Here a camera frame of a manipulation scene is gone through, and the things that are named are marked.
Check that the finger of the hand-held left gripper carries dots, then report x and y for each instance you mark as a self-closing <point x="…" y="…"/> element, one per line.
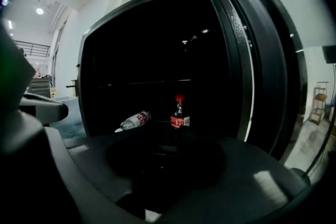
<point x="47" y="111"/>

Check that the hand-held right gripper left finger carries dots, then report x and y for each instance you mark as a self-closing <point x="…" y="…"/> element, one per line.
<point x="89" y="165"/>

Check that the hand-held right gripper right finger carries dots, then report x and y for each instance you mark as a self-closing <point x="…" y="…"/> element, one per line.
<point x="249" y="170"/>

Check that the black mini fridge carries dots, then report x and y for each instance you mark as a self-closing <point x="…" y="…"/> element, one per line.
<point x="157" y="47"/>

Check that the black cabinet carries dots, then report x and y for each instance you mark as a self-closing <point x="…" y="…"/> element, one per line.
<point x="39" y="87"/>

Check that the clear plastic water bottle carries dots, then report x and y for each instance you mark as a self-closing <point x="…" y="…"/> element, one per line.
<point x="135" y="120"/>

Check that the black metal railing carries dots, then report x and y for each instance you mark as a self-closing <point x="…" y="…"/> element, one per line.
<point x="32" y="48"/>

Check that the wooden shelf rack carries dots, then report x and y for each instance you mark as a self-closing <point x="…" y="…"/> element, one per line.
<point x="320" y="106"/>

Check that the round ceiling light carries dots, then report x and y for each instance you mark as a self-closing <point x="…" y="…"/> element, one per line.
<point x="39" y="11"/>

